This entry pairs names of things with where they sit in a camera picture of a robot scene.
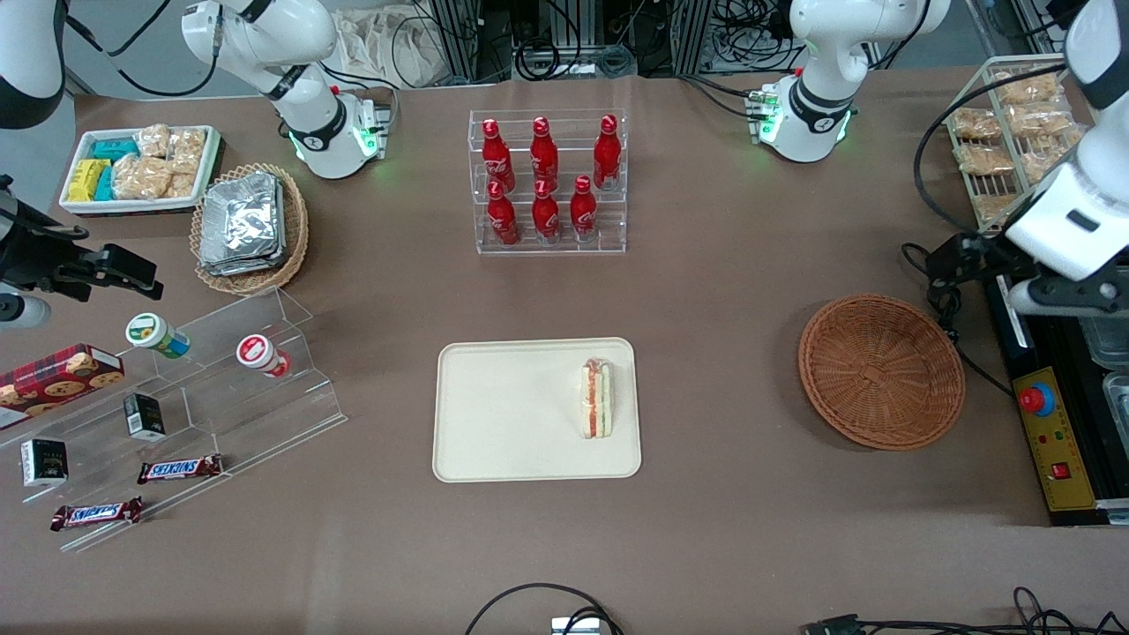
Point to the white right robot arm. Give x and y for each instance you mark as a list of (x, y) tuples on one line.
[(309, 115)]

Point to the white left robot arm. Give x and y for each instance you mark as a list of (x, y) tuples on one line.
[(825, 97)]

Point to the yellow snack pack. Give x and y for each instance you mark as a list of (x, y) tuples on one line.
[(85, 180)]

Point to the clear plastic container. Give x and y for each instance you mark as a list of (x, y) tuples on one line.
[(1107, 339), (1118, 397)]

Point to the grey device box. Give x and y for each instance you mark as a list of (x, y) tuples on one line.
[(575, 627)]

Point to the clear acrylic stepped display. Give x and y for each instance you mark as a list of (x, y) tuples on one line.
[(265, 414)]

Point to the cream plastic tray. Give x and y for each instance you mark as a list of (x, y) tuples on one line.
[(512, 414)]

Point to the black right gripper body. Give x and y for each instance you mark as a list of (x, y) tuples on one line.
[(35, 256)]

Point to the round brown wicker basket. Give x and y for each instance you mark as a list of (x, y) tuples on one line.
[(882, 375)]

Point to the beige cloth bag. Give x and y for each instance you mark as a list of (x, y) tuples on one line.
[(388, 44)]

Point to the clear acrylic bottle rack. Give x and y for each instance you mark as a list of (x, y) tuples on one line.
[(609, 238)]

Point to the black sealing machine yellow panel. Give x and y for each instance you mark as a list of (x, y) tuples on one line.
[(1058, 441)]

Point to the red cola bottle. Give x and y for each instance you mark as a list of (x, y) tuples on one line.
[(503, 216), (582, 212), (545, 213), (606, 154), (497, 157), (544, 152)]

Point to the small black box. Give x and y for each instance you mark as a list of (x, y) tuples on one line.
[(144, 416), (44, 462)]

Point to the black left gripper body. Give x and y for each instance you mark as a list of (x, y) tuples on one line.
[(995, 261)]

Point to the wrapped bread packet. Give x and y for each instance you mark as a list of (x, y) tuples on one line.
[(1028, 88), (975, 123), (995, 208), (1041, 119), (984, 159), (1045, 159)]

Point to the snickers chocolate bar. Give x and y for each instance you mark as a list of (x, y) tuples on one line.
[(181, 468), (97, 513)]

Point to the red plaid cookie box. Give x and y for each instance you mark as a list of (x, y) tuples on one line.
[(53, 379)]

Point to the aluminium frame post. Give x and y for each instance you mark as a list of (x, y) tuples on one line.
[(459, 35), (692, 35)]

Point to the teal snack pack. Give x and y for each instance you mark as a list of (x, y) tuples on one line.
[(105, 185), (115, 149)]

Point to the wrapped rice cracker packet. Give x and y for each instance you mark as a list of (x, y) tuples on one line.
[(153, 140), (181, 186), (138, 177), (187, 150)]

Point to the triangle sandwich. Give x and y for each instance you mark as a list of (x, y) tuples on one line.
[(596, 399)]

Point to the green lid cup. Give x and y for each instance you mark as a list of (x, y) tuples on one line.
[(154, 333)]

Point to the red lid cup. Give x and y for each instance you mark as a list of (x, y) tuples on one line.
[(260, 354)]

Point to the light oval wicker basket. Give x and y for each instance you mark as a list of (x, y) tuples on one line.
[(295, 229)]

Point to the white rectangular snack tray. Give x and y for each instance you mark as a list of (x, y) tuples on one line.
[(132, 206)]

